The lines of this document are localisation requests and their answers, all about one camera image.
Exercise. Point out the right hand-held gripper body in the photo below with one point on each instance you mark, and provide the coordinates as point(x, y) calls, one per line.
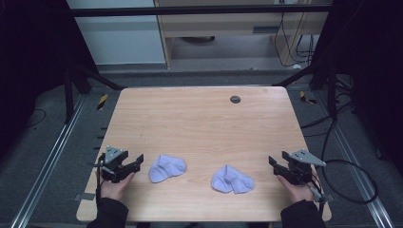
point(299, 169)

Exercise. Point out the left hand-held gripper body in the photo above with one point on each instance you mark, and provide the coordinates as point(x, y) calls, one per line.
point(111, 164)

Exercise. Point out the light purple ankle sock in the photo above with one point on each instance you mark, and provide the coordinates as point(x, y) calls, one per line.
point(231, 180)
point(166, 168)

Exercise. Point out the person's right hand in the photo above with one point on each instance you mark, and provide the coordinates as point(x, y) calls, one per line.
point(299, 192)

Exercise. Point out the person's left hand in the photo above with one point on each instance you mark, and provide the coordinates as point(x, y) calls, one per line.
point(113, 190)

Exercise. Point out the grey tape strip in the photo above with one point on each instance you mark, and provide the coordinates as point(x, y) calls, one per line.
point(85, 196)

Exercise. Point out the yellow black striped tape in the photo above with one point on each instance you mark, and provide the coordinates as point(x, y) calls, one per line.
point(102, 102)
point(305, 98)

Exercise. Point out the black metal stand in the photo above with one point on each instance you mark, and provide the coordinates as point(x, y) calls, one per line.
point(331, 91)
point(68, 98)

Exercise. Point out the black curtain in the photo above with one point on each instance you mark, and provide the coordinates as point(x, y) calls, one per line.
point(31, 63)
point(377, 79)

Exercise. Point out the white cabinet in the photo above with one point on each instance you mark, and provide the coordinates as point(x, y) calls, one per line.
point(120, 38)

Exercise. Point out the light wooden desk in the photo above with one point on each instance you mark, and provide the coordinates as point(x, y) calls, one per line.
point(221, 27)

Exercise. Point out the aluminium floor rail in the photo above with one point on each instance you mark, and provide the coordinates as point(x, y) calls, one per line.
point(47, 164)
point(355, 158)

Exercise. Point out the black horizontal frame bar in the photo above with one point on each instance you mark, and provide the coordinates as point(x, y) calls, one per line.
point(190, 10)

